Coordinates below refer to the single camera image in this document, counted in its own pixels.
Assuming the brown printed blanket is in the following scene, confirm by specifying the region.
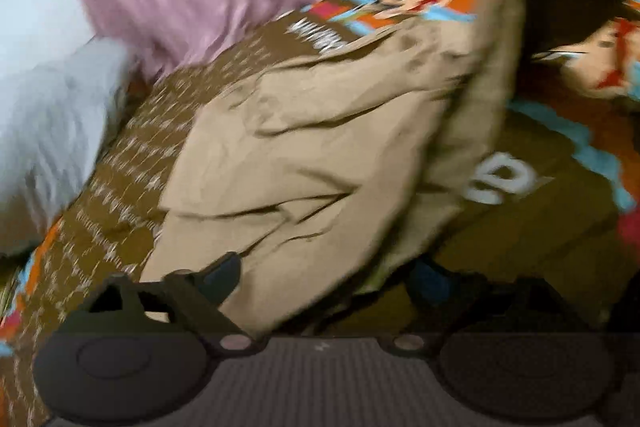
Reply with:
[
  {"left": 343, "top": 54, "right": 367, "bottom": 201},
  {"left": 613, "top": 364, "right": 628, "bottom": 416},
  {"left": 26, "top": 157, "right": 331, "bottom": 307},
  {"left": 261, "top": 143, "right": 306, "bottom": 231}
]
[{"left": 0, "top": 0, "right": 640, "bottom": 427}]

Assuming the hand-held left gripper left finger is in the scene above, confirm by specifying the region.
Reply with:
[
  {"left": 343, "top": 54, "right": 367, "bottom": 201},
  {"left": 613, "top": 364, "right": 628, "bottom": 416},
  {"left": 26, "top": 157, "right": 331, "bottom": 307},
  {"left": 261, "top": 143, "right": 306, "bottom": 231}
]
[{"left": 65, "top": 252, "right": 263, "bottom": 355}]

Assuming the light grey pillow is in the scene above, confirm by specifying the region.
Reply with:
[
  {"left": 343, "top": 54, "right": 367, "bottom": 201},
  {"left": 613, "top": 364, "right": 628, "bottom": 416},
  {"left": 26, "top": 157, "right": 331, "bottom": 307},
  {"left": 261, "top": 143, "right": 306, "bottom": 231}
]
[{"left": 0, "top": 38, "right": 147, "bottom": 259}]

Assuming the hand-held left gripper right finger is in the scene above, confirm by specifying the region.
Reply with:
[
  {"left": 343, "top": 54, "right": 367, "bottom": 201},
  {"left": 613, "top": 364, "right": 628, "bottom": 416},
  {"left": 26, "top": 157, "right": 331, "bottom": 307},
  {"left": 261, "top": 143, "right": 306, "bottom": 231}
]
[{"left": 391, "top": 260, "right": 608, "bottom": 354}]

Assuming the beige hooded jacket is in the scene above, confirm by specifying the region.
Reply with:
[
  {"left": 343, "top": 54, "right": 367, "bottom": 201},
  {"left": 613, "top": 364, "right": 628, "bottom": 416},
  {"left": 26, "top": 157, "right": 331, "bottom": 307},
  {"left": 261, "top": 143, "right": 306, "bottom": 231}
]
[{"left": 140, "top": 0, "right": 532, "bottom": 344}]

